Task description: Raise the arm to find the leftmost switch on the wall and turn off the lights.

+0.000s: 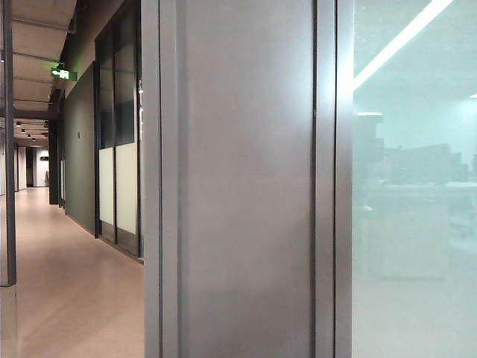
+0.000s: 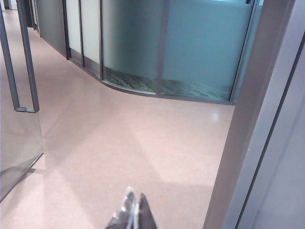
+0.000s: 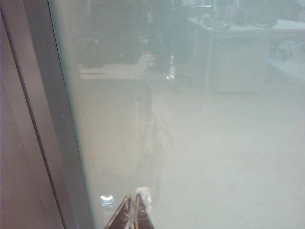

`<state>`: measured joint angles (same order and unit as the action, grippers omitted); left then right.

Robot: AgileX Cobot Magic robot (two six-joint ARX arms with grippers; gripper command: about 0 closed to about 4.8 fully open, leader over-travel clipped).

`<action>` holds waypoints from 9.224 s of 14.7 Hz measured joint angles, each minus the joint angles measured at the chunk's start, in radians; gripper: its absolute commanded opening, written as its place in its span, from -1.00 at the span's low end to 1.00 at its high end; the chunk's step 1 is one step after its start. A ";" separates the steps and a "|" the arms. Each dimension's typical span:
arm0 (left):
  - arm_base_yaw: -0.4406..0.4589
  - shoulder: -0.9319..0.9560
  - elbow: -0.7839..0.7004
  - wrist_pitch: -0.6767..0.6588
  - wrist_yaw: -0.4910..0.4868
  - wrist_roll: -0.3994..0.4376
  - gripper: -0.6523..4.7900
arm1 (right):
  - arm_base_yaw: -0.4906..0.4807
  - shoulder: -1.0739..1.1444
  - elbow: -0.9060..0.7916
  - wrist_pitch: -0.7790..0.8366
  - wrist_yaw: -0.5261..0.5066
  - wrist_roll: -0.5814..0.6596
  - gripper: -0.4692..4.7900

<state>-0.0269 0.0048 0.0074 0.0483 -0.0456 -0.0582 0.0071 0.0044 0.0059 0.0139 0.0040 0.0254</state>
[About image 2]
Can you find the grey metal pillar panel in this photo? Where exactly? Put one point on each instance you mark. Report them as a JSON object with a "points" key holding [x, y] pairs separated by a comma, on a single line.
{"points": [[250, 119]]}

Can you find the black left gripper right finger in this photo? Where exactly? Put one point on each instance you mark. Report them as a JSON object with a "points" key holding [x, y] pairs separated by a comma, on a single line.
{"points": [[145, 214]]}

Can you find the clear glass door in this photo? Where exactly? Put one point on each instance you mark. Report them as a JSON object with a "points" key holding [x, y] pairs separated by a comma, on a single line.
{"points": [[14, 143]]}

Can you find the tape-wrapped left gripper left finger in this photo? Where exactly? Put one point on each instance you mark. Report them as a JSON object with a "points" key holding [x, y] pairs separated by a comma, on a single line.
{"points": [[127, 210]]}

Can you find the teal curved frosted glass panel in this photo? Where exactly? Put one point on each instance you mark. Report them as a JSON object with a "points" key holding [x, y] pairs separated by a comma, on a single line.
{"points": [[205, 47], [131, 40]]}

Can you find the white frosted glass panel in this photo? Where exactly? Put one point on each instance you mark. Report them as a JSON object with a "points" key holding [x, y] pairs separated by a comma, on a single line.
{"points": [[90, 31], [73, 26]]}

